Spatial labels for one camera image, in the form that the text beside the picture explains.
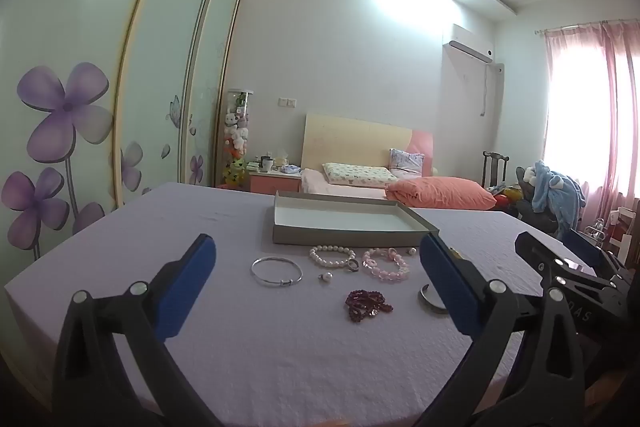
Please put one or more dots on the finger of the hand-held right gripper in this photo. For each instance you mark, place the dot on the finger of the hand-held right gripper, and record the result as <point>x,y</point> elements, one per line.
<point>586,243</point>
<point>531,248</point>

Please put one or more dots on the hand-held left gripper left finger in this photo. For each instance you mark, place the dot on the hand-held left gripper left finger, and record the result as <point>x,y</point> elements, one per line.
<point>187,287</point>

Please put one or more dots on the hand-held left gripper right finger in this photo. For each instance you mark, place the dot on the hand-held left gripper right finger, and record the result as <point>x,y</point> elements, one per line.
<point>450,287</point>

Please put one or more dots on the wide silver cuff bangle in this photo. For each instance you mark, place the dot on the wide silver cuff bangle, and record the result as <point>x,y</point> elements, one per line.
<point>425,302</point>

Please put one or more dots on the thin silver bangle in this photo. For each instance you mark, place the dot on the thin silver bangle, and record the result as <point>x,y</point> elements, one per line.
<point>286,284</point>

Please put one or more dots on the grey cardboard box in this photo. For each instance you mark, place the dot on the grey cardboard box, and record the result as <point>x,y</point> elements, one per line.
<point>350,237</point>

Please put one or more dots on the pearl pendant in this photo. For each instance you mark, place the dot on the pearl pendant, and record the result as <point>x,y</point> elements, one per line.
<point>328,277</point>

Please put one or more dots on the black office chair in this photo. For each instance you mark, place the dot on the black office chair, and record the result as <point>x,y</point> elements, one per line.
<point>537,214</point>

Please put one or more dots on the colourful toy pile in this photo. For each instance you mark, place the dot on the colourful toy pile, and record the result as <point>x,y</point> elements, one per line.
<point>510,196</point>

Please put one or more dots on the blue plush garment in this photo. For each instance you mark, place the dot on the blue plush garment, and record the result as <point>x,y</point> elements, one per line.
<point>552,187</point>

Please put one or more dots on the purple tablecloth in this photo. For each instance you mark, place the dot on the purple tablecloth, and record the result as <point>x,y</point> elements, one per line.
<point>250,347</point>

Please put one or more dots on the dark wooden chair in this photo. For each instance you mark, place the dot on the dark wooden chair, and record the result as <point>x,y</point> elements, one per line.
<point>495,167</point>

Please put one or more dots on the salmon pink pillow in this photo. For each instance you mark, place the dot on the salmon pink pillow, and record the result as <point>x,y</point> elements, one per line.
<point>440,194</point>

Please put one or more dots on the pink curtain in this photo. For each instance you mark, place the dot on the pink curtain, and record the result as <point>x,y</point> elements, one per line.
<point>610,117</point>

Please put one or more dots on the lilac printed pillow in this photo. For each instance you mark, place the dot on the lilac printed pillow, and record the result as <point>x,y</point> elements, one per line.
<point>406,162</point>

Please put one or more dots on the pink nightstand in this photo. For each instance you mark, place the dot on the pink nightstand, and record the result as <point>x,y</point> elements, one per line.
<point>275,183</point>

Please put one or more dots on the white mug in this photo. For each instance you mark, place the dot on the white mug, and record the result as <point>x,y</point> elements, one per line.
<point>267,165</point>

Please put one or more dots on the cream patterned pillow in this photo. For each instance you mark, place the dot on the cream patterned pillow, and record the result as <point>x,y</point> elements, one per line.
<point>355,173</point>

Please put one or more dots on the clear tube of plush toys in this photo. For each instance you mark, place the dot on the clear tube of plush toys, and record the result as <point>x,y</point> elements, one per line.
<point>238,137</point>

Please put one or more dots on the pale pink bed sheet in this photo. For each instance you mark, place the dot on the pale pink bed sheet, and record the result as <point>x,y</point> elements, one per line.
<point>320,187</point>

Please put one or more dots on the beige and pink headboard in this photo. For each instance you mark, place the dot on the beige and pink headboard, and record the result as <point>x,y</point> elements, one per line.
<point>350,142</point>

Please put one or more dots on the white air conditioner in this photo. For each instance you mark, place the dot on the white air conditioner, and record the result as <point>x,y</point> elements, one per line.
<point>470,42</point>

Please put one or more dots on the floral sliding door wardrobe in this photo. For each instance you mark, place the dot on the floral sliding door wardrobe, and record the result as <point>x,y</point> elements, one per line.
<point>65,57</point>

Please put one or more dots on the white wall pipe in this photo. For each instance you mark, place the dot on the white wall pipe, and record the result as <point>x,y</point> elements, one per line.
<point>484,92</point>

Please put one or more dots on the white wall switch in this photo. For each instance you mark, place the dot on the white wall switch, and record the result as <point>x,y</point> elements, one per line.
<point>286,102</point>

